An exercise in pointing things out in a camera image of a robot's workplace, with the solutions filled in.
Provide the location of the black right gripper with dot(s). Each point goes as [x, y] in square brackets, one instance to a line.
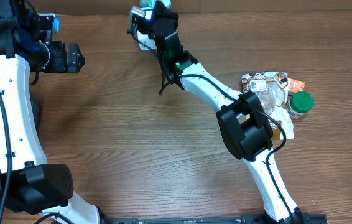
[158, 12]

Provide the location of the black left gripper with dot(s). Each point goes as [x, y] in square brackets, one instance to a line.
[62, 65]

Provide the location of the teal long snack packet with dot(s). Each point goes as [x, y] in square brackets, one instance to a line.
[151, 3]

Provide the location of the brown white snack pouch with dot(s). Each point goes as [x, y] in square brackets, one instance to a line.
[271, 89]

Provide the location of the orange Kleenex tissue pack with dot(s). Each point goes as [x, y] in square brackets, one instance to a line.
[295, 86]

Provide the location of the green lid jar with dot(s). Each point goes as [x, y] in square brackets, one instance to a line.
[299, 104]

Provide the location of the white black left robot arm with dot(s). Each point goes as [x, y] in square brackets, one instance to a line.
[28, 183]

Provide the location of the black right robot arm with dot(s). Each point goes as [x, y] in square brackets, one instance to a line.
[245, 128]

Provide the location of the white barcode scanner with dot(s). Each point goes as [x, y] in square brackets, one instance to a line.
[144, 39]

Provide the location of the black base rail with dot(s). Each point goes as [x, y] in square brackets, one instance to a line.
[243, 219]

